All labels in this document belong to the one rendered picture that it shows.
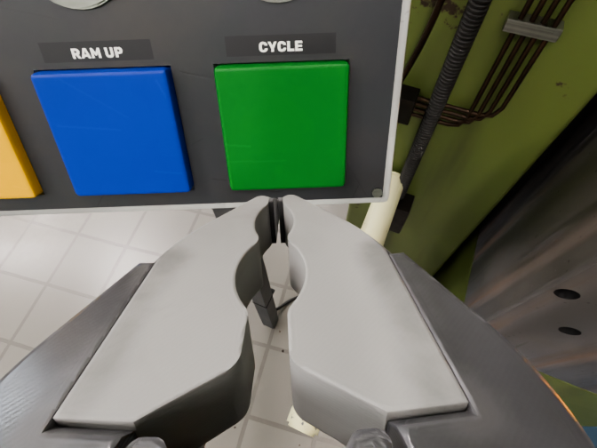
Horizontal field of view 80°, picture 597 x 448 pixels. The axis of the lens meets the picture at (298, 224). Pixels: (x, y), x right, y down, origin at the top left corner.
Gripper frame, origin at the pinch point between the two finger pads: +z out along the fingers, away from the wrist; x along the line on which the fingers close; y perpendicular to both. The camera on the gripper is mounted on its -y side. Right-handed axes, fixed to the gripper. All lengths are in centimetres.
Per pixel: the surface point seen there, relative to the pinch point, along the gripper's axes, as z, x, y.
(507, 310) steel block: 25, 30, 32
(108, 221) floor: 107, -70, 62
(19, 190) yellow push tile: 10.3, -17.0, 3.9
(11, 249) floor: 98, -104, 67
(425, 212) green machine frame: 52, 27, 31
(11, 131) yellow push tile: 10.7, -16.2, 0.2
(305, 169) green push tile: 10.3, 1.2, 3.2
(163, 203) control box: 11.1, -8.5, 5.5
